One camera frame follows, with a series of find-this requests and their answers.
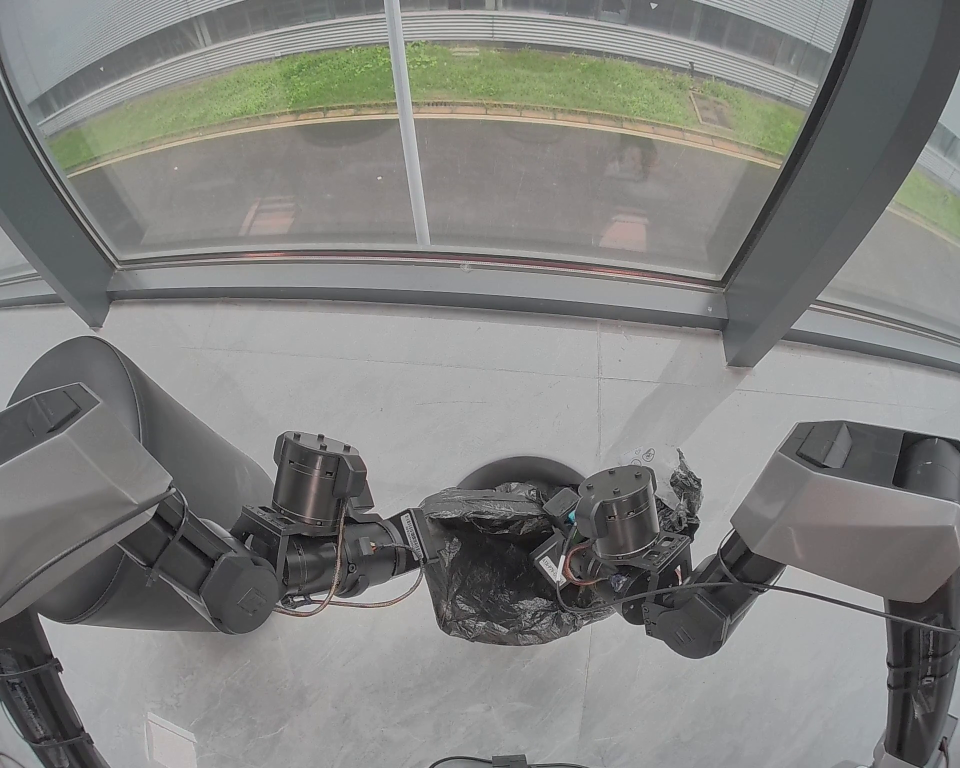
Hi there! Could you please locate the black cable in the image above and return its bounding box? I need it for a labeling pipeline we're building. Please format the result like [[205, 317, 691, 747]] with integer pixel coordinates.
[[558, 581, 960, 628]]

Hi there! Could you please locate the black trash bin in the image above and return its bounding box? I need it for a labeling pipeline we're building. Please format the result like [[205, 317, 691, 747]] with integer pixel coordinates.
[[459, 452, 597, 501]]

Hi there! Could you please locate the black plastic bag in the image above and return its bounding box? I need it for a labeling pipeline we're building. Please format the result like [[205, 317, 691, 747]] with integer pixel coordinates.
[[418, 448, 708, 648]]

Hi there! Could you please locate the window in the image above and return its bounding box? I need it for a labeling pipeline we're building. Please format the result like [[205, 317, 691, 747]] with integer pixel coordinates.
[[0, 0, 960, 370]]

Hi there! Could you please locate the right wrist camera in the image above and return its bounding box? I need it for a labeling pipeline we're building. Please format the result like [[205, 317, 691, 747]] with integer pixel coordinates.
[[543, 487, 580, 535]]

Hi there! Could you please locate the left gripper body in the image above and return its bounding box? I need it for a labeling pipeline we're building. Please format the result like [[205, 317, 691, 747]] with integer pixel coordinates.
[[288, 508, 444, 603]]

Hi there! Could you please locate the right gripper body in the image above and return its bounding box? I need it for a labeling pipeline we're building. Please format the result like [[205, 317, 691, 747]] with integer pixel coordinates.
[[531, 534, 603, 603]]

